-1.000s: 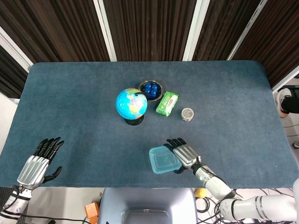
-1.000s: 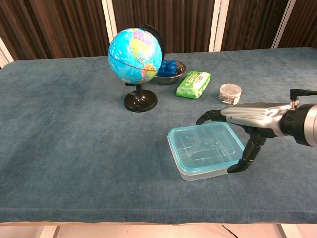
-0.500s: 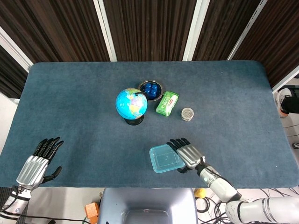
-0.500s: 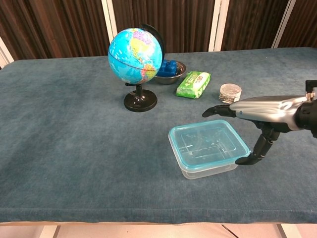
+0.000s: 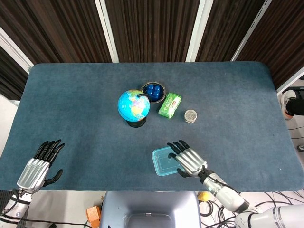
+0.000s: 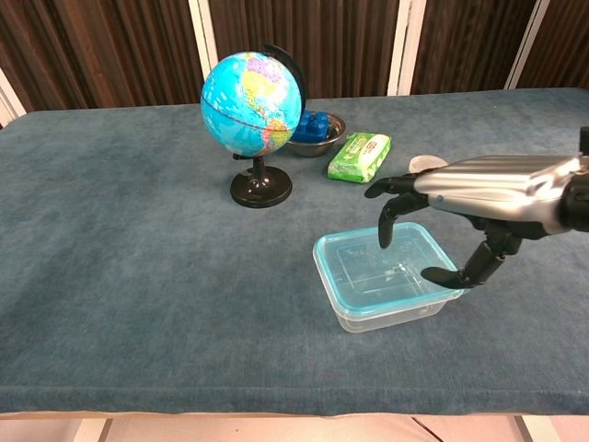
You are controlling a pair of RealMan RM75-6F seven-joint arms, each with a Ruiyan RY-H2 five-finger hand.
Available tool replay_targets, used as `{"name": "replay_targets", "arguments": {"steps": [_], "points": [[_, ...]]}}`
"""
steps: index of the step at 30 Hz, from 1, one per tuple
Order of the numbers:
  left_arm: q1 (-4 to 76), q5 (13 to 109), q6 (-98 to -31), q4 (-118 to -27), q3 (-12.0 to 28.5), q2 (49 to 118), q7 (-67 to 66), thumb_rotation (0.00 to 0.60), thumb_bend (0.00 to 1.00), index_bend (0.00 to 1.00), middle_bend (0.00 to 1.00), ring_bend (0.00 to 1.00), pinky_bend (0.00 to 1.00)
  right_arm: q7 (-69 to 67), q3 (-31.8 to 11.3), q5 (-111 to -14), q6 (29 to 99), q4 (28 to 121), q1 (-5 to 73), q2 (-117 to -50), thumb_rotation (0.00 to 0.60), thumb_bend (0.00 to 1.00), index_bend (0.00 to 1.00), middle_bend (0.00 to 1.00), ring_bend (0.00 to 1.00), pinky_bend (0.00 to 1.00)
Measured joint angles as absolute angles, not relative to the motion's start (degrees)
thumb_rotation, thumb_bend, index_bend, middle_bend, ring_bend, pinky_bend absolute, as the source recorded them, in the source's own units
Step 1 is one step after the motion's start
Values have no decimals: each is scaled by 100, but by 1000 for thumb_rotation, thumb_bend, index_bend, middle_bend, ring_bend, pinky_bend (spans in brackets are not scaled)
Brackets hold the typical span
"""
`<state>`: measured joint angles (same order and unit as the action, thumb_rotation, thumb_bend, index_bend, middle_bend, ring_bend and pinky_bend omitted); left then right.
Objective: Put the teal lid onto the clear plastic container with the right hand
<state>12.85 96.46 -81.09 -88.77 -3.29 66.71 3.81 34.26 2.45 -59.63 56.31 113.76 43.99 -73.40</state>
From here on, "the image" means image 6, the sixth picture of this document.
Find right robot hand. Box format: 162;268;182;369
364;155;584;291

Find blue container lid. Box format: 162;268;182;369
313;221;467;319

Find clear plastic container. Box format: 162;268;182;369
329;292;462;334

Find green wet wipes pack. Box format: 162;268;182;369
327;132;393;185

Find dark slatted partition panel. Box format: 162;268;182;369
0;0;220;116
202;0;415;100
388;0;551;97
505;0;589;91

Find small metal bowl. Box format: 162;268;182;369
285;112;348;158

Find blue toy blocks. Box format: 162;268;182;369
290;109;330;143

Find white table leg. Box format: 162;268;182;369
513;415;561;442
72;416;112;442

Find desk globe with black stand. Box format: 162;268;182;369
199;43;307;209

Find blue table cloth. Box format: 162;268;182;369
0;87;589;418

